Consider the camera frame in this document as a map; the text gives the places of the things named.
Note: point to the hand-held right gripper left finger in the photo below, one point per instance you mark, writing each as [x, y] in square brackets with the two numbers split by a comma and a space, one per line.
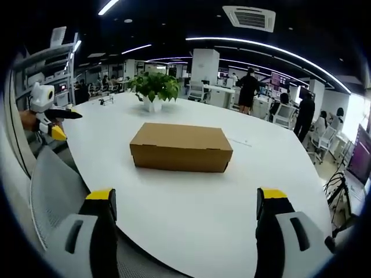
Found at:
[87, 231]

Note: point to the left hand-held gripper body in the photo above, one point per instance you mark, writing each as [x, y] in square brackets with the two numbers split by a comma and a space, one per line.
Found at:
[42, 101]

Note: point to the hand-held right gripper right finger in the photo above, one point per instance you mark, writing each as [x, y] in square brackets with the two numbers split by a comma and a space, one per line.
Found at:
[278, 231]

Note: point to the brown cardboard shoe box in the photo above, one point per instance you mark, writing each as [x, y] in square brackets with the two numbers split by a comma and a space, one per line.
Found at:
[179, 147]

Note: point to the person's left hand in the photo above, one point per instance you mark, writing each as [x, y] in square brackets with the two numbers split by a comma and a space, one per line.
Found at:
[29, 118]

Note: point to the grey metal shelf rack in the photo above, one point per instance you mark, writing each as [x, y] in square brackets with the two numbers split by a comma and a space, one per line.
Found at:
[49, 72]

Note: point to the grey mesh office chair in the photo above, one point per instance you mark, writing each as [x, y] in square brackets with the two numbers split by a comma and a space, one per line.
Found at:
[55, 191]

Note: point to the black bicycle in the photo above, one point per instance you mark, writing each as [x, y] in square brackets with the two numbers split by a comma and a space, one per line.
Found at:
[340, 197]

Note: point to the green potted plant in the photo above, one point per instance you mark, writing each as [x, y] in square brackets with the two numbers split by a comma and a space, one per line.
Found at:
[155, 89]

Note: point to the white office chair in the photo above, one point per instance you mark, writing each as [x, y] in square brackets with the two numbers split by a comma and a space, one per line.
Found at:
[196, 90]
[285, 116]
[324, 142]

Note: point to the white office desk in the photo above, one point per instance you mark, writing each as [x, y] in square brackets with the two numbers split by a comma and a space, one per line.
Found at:
[221, 95]

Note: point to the ceiling air conditioner vent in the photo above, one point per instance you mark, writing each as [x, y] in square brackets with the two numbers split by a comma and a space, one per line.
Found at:
[249, 18]

